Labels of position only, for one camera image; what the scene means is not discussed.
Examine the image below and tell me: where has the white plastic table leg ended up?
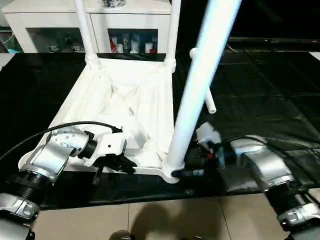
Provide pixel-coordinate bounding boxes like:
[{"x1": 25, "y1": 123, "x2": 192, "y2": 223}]
[
  {"x1": 162, "y1": 0, "x2": 244, "y2": 179},
  {"x1": 73, "y1": 0, "x2": 102, "y2": 69},
  {"x1": 188, "y1": 47, "x2": 217, "y2": 115},
  {"x1": 164, "y1": 0, "x2": 182, "y2": 72}
]

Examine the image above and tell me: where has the white bottle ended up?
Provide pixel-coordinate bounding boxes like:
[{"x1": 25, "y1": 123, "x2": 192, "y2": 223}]
[{"x1": 131, "y1": 38, "x2": 141, "y2": 54}]

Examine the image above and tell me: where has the grey metallic ornament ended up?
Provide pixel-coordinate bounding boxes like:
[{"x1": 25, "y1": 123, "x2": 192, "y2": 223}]
[{"x1": 102, "y1": 0, "x2": 126, "y2": 9}]

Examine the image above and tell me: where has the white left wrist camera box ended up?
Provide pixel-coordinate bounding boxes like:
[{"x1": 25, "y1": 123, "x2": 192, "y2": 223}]
[{"x1": 84, "y1": 130, "x2": 129, "y2": 169}]

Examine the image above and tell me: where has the white glass door cabinet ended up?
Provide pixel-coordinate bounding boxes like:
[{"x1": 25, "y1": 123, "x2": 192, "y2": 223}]
[{"x1": 2, "y1": 0, "x2": 172, "y2": 55}]

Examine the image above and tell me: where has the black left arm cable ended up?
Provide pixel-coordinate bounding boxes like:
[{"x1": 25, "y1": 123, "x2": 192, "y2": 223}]
[{"x1": 0, "y1": 121, "x2": 124, "y2": 162}]

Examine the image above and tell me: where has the white plastic table top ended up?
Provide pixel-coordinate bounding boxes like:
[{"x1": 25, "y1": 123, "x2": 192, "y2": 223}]
[{"x1": 17, "y1": 55, "x2": 182, "y2": 185}]

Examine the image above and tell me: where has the cyan plastic item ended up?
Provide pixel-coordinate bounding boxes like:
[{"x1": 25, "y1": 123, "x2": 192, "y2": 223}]
[{"x1": 0, "y1": 29, "x2": 24, "y2": 54}]

